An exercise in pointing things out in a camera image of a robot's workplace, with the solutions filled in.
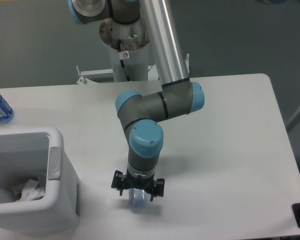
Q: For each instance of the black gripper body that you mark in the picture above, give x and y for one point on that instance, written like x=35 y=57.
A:
x=131 y=182

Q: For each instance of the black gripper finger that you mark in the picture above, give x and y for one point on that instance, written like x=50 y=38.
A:
x=119 y=182
x=157 y=188

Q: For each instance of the crushed clear plastic bottle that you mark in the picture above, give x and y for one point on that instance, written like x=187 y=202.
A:
x=138 y=200

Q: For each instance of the white green wrapper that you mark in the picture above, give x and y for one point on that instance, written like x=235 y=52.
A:
x=34 y=189

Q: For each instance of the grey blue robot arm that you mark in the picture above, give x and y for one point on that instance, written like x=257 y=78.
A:
x=140 y=115

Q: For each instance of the white trash can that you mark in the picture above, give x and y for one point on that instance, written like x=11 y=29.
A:
x=23 y=154

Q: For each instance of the white pedestal base frame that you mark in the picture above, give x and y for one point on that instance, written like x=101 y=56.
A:
x=107 y=75

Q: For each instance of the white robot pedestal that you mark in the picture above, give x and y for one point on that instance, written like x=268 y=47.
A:
x=128 y=46

